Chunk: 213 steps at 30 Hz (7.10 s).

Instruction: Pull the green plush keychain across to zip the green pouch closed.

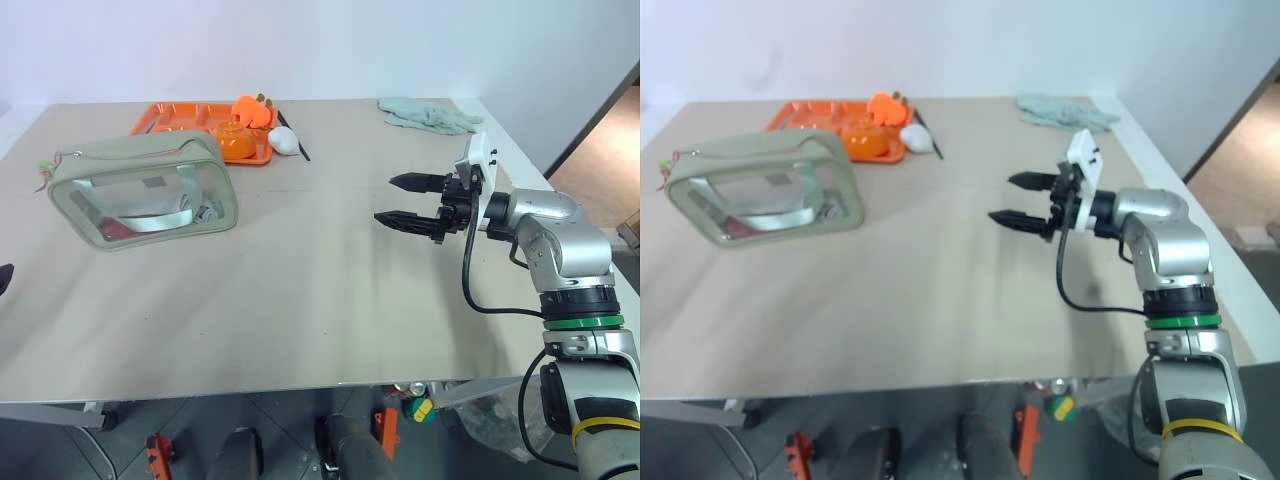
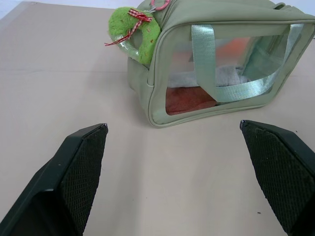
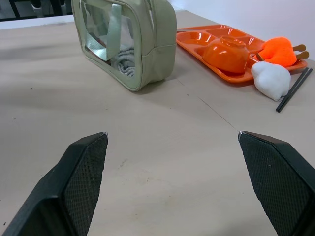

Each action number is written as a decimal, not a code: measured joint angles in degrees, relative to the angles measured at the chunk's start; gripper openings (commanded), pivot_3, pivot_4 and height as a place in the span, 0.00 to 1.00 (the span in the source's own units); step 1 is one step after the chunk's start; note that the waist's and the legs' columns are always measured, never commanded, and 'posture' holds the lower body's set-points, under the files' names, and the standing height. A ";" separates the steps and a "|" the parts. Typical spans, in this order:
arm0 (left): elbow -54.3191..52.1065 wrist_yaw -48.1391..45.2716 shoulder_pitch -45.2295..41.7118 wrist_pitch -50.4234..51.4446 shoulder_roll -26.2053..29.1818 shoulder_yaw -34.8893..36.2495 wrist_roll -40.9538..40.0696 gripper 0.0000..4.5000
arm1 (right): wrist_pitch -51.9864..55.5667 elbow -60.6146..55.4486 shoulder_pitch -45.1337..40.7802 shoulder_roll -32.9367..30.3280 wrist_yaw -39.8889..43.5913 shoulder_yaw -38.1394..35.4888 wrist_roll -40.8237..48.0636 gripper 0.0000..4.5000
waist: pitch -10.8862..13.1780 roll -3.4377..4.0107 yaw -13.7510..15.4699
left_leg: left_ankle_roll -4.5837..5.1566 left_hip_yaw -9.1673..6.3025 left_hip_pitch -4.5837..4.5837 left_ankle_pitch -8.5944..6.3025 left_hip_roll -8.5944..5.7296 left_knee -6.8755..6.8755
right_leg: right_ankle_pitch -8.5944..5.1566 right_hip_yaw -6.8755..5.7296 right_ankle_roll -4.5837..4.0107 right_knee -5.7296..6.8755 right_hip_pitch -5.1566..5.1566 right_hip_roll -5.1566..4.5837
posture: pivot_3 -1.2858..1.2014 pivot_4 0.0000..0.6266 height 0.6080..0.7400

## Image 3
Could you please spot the orange compartment tray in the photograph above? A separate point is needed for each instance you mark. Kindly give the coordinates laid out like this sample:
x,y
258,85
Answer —
x,y
194,39

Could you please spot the black frame furniture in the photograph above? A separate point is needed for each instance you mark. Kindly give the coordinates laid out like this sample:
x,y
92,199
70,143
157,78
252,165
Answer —
x,y
14,8

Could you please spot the orange plastic bowl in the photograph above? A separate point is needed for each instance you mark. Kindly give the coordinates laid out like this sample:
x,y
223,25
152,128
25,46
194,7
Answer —
x,y
226,57

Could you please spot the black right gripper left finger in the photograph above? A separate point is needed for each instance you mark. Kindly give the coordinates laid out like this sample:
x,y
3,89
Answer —
x,y
73,186

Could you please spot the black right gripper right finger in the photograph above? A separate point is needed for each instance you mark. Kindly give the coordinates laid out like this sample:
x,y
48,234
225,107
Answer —
x,y
280,182

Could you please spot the pale green zippered bag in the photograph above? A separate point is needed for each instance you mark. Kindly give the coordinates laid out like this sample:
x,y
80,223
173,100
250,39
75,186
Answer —
x,y
161,32

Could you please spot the white plush drumstick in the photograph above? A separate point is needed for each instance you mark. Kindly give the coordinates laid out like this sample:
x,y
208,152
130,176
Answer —
x,y
270,78

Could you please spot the grey rolled towel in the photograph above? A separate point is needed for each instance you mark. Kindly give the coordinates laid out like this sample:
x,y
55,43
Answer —
x,y
125,64

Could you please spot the orange plush drumstick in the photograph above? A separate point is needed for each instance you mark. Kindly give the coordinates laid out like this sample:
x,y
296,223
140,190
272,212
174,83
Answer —
x,y
280,60
279,45

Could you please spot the black chopstick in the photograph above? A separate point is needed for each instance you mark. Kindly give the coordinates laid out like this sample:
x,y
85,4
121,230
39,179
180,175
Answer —
x,y
292,88
296,90

